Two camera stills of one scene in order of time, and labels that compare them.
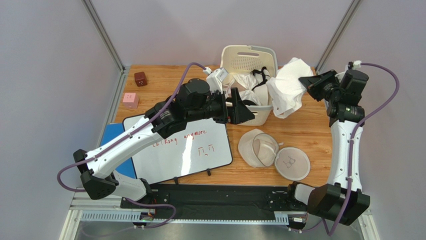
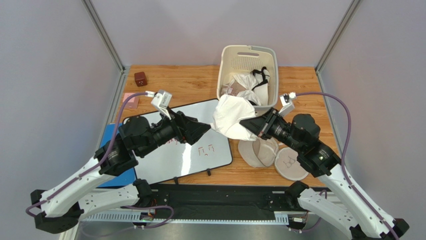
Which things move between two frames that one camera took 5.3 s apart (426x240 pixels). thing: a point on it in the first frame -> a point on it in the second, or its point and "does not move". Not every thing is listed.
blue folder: (112, 130) does not move
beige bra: (257, 149) does not move
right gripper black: (319, 86) -> (266, 123)
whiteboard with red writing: (201, 146) does not move
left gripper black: (240, 113) -> (185, 127)
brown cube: (140, 79) does not move
